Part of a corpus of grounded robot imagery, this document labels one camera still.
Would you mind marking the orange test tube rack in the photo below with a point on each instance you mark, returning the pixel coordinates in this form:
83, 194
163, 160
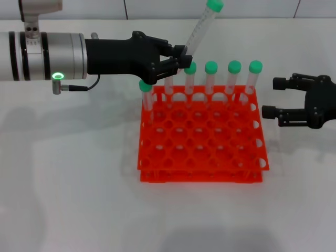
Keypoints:
204, 136

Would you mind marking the clear test tube green cap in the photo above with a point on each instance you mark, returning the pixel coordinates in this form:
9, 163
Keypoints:
234, 66
190, 68
211, 67
145, 86
255, 66
168, 88
199, 29

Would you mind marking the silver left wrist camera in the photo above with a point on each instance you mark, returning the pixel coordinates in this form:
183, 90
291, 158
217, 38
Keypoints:
39, 9

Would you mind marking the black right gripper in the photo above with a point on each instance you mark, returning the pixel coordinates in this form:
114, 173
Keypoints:
323, 102

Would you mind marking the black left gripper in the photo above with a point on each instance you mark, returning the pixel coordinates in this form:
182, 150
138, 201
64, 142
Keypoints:
115, 56

